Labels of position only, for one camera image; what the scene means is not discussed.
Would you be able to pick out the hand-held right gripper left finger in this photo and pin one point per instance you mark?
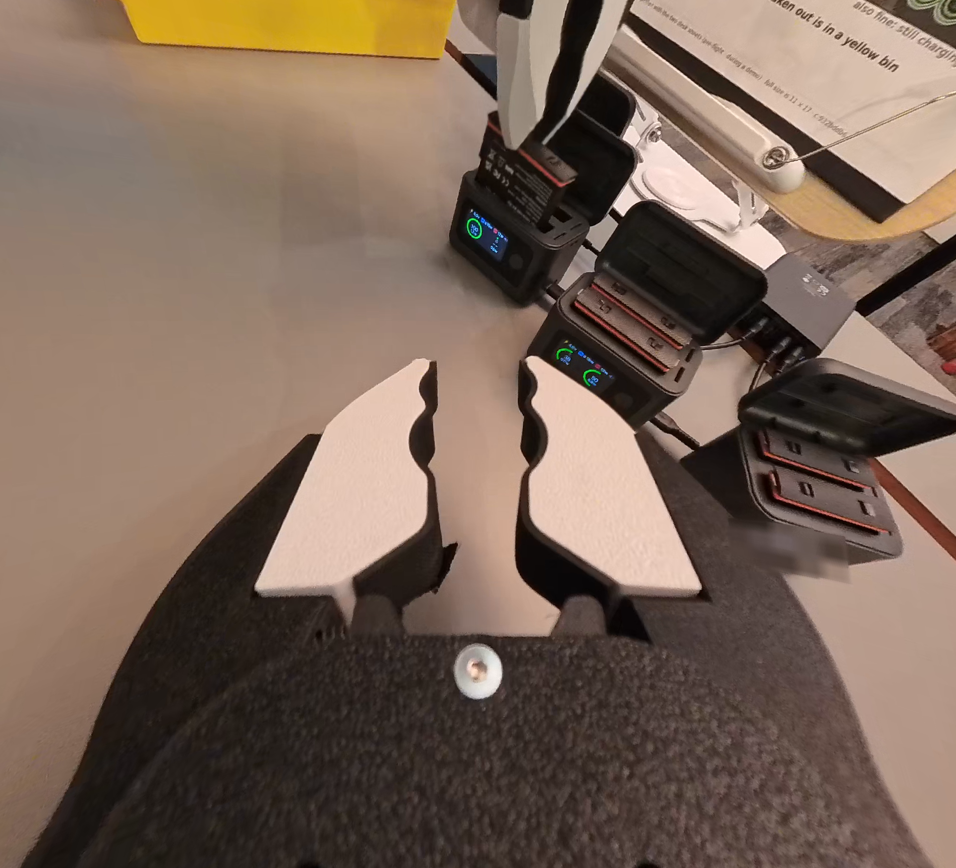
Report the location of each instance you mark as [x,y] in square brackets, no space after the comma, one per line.
[351,495]

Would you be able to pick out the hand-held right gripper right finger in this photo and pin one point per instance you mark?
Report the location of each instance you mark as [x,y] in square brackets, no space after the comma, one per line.
[605,502]

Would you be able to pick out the orange-tabbed black battery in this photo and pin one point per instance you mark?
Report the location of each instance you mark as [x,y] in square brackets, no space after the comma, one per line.
[821,506]
[638,312]
[616,336]
[515,181]
[814,461]

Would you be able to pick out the black battery charger case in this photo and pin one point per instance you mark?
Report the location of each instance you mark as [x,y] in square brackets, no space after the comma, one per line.
[694,286]
[844,398]
[526,274]

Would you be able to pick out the dark blue flat pad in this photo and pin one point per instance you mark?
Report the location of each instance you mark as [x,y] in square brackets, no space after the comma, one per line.
[482,71]

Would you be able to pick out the white clamp bar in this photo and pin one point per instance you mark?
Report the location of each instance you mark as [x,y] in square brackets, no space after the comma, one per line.
[709,114]

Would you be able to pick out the white round board stand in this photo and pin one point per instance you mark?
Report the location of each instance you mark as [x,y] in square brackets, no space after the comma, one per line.
[672,185]

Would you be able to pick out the black charging hub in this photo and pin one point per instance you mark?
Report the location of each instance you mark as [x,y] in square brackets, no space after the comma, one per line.
[806,293]

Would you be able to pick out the wooden sign board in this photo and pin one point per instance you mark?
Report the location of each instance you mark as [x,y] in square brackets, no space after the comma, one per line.
[859,220]

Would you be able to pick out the wooden furniture leg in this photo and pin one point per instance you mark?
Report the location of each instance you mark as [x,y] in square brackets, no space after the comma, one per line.
[947,349]

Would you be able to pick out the black pole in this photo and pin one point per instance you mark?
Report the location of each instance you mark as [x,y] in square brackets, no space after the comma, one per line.
[907,278]

